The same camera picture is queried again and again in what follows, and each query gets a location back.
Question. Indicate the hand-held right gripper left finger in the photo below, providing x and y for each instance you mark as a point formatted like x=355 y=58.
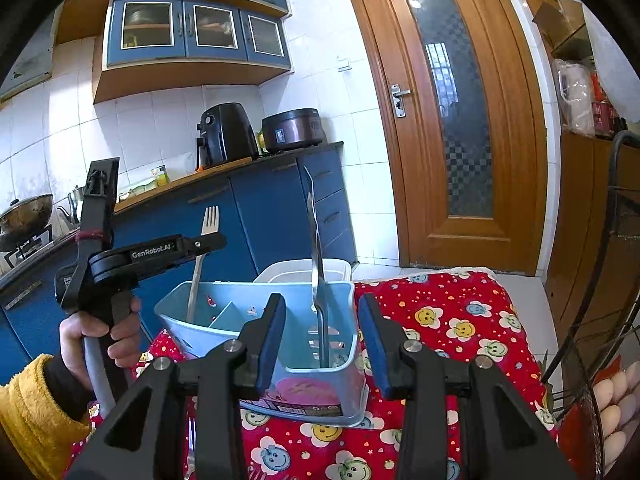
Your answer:
x=272 y=342

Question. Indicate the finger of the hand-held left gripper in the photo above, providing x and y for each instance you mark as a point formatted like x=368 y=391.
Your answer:
x=205 y=245

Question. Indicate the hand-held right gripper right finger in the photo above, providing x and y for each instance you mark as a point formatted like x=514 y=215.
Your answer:
x=372 y=347

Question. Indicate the wooden fork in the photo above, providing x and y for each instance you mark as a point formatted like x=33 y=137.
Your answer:
x=210 y=220

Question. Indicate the blue plastic utensil holder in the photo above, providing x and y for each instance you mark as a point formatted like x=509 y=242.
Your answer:
x=295 y=357

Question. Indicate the steel tongs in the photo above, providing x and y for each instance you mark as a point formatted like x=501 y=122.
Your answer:
x=316 y=240

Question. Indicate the person's left hand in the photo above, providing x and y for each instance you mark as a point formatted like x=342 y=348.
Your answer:
x=75 y=332

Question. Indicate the metal kettle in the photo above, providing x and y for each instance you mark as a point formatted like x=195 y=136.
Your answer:
x=74 y=207

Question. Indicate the metal wok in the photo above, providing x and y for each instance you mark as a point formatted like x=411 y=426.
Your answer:
x=25 y=215

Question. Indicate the blue kitchen base cabinet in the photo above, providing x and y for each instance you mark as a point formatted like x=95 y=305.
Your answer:
x=270 y=210

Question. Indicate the white plastic container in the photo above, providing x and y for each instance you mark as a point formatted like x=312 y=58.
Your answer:
x=290 y=267

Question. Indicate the red flower printed blanket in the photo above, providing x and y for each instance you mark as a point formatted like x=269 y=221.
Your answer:
x=450 y=360

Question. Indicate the black air fryer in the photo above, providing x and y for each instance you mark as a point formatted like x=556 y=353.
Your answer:
x=227 y=132

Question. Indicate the dark rice cooker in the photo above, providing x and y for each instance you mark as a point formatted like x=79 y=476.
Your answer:
x=292 y=130

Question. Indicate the range hood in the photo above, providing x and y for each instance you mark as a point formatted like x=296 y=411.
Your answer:
x=30 y=60

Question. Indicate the wooden door with glass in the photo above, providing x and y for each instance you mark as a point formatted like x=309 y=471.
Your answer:
x=380 y=160

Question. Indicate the wooden shelf cabinet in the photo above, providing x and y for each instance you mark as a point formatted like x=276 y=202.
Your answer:
x=575 y=210

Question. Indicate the pile of eggs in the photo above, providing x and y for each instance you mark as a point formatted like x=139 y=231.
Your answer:
x=620 y=410

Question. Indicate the white plastic bag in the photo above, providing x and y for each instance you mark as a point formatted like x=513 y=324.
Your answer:
x=575 y=95

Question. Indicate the red boxes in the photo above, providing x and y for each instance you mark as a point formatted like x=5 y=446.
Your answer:
x=602 y=110

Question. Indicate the cardboard box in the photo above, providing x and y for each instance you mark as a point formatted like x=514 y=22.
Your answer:
x=557 y=20

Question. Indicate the blue glass-door wall cabinet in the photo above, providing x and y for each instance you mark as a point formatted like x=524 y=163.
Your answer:
x=150 y=65

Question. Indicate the white wall switch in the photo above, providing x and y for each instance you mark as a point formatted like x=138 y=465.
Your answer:
x=344 y=64

